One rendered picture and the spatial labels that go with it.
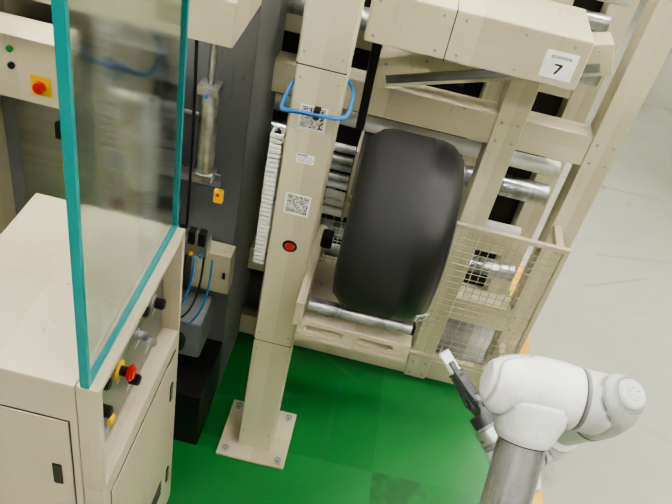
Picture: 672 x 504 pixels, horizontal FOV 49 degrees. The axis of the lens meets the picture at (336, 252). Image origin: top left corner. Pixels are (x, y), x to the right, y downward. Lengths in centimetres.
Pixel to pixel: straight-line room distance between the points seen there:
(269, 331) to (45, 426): 100
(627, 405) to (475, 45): 106
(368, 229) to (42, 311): 83
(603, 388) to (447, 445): 171
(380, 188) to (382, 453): 144
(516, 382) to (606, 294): 282
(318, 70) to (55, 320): 87
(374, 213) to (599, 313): 239
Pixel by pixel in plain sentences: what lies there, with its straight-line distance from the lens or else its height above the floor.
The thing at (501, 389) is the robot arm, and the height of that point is 142.
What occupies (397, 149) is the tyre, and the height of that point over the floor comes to 145.
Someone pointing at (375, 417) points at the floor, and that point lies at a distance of 322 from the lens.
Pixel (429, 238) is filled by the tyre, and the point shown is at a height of 133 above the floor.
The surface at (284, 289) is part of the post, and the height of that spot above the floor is 88.
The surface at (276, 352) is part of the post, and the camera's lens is 258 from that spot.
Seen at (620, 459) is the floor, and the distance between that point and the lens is 355.
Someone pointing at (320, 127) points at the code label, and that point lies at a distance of 199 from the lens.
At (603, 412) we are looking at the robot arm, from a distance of 159.
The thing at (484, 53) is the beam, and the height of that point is 168.
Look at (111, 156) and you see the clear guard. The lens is 136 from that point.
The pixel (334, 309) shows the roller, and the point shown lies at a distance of 228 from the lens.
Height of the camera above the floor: 251
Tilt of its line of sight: 40 degrees down
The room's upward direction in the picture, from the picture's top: 13 degrees clockwise
